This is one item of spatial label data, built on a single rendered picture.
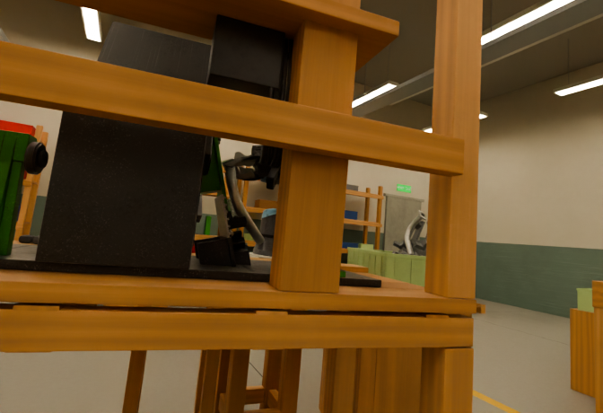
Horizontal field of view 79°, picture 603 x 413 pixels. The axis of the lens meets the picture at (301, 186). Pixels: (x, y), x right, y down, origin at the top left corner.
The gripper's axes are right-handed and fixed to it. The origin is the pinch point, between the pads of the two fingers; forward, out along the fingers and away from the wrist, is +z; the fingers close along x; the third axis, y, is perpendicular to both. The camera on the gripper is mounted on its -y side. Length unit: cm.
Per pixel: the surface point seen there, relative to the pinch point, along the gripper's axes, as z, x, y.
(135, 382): 40, -78, -21
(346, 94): -24.6, 33.4, -18.5
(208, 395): 15, -87, -30
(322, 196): -14.3, 17.3, -34.9
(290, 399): -19, -102, -36
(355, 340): -17, -6, -58
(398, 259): -75, -56, -9
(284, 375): -18, -95, -28
